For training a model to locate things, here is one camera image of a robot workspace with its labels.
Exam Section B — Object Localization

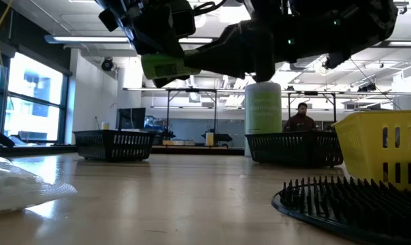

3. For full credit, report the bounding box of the long ceiling light bar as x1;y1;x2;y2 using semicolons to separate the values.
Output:
44;33;411;48

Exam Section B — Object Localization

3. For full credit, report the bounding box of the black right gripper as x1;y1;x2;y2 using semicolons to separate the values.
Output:
153;0;284;88

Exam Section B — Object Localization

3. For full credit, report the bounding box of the black plastic basket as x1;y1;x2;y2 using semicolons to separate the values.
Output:
244;131;344;168
72;129;157;162

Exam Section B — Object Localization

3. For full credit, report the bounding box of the black ceiling spotlight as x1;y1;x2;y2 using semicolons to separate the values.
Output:
101;56;114;72

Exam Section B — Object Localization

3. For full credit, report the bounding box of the black ceiling track light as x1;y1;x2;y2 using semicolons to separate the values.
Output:
357;82;378;93

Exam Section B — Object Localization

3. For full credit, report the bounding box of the bag of cotton balls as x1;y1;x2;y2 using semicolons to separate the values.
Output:
0;152;78;216

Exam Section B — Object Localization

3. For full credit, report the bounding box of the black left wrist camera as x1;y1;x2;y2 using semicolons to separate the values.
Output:
172;8;197;39

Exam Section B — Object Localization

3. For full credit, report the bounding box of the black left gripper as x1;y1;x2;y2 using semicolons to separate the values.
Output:
97;0;185;58

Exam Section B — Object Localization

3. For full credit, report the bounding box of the person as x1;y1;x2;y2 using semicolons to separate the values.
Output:
282;101;318;133

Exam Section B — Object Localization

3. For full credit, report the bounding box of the black metal gantry frame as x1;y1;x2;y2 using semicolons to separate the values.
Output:
286;90;338;118
165;87;218;137

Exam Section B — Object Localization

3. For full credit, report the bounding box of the black computer monitor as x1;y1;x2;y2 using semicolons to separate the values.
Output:
118;107;147;131

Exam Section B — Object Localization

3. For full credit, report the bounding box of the green white wipes canister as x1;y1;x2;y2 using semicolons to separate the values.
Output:
244;81;283;157

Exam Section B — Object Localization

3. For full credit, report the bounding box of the window with dark frame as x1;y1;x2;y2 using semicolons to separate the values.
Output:
0;50;70;146

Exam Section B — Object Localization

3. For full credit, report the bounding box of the green travel bottle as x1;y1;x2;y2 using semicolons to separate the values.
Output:
140;50;202;81

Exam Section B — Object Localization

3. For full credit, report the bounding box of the yellow plastic basket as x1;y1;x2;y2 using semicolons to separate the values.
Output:
331;109;411;192

